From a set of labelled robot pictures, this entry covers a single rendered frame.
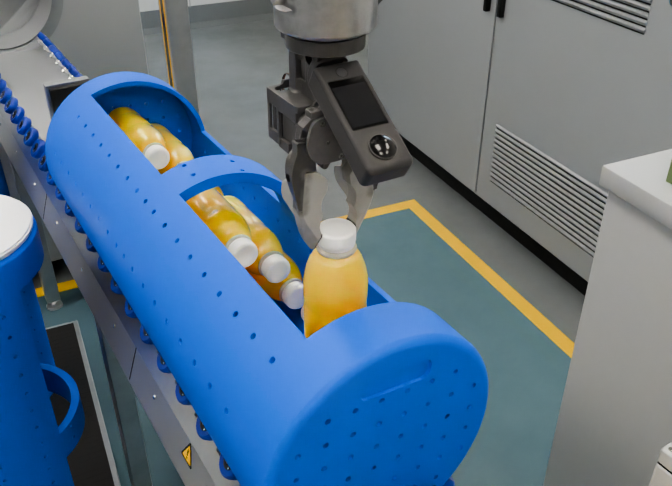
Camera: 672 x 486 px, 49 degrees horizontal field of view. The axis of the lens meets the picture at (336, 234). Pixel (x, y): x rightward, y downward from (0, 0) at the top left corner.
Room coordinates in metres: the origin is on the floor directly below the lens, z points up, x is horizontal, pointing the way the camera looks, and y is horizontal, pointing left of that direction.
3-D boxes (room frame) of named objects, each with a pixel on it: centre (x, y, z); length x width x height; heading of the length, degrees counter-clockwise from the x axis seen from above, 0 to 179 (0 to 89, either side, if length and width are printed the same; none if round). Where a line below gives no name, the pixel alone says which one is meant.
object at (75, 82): (1.64, 0.62, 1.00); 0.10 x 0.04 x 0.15; 121
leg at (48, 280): (2.20, 1.04, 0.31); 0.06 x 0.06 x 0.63; 31
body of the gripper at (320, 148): (0.65, 0.01, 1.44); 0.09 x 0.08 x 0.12; 31
